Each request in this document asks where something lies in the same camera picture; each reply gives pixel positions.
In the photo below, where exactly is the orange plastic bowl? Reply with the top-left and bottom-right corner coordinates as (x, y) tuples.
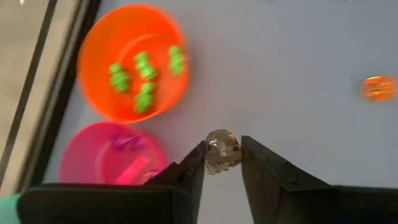
(76, 3), (191, 124)

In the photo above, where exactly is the orange translucent pumpkin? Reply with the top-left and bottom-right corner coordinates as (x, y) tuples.
(359, 74), (398, 103)

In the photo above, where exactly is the pink plastic bowl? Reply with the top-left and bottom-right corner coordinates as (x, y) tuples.
(59, 121), (170, 187)

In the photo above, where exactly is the blue-grey table mat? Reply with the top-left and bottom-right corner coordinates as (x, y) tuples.
(43, 0), (398, 224)

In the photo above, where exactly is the grey translucent skull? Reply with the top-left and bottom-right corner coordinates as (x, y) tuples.
(204, 129), (243, 176)

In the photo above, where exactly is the pink plastic stick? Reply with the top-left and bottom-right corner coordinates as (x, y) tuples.
(114, 155), (150, 185)

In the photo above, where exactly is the black metal table frame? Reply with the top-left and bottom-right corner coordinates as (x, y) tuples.
(18, 0), (102, 194)

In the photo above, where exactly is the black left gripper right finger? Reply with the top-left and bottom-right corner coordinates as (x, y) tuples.
(241, 135), (398, 224)

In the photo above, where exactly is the teal plastic basket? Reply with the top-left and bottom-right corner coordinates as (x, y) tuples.
(0, 193), (21, 224)

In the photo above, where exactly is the green plastic skeleton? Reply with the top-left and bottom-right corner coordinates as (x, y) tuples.
(168, 45), (187, 77)
(133, 82), (156, 113)
(134, 51), (159, 80)
(108, 62), (131, 93)

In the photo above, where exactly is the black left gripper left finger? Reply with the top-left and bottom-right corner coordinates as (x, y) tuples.
(17, 139), (207, 224)

